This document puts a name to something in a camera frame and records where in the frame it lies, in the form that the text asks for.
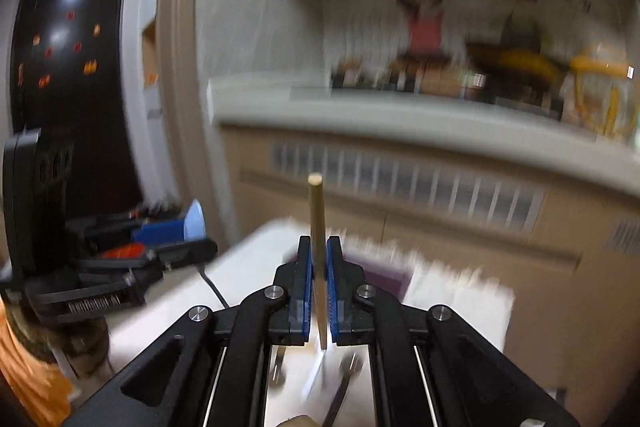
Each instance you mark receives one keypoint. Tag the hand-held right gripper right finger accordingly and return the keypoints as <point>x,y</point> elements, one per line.
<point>334,292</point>

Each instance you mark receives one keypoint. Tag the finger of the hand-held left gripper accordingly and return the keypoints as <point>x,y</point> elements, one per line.
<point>155,232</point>
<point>190,252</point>

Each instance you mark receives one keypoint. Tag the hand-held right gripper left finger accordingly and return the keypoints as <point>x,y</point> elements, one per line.
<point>305,292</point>

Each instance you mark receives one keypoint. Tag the light blue spoon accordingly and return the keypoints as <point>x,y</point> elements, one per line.
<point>195,219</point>

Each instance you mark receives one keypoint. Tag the purple tray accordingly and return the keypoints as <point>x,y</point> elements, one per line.
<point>390,282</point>

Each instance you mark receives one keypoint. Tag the wooden chopstick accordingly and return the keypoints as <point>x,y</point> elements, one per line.
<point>316,217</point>

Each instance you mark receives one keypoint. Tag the white tablecloth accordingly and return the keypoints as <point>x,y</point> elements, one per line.
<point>260,252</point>

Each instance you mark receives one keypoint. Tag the metal utensil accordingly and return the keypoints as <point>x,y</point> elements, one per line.
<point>345,382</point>
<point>277,367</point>

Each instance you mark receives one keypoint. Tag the black door with red stickers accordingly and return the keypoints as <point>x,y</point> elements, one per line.
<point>75,107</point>

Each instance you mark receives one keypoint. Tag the wooden radiator cover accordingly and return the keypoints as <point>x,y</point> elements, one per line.
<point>450,237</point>

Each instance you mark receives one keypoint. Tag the orange garment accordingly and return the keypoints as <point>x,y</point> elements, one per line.
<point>30,387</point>

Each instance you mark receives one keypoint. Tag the white window ledge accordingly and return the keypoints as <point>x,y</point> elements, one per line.
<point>400,112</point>

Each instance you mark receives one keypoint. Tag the row of small bottles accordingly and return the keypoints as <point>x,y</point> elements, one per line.
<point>395,77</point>

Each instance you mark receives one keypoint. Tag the yellow and black object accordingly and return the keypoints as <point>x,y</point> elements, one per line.
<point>520,62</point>

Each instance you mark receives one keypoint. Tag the wall poster with figures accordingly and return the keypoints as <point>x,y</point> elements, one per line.
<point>425,27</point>

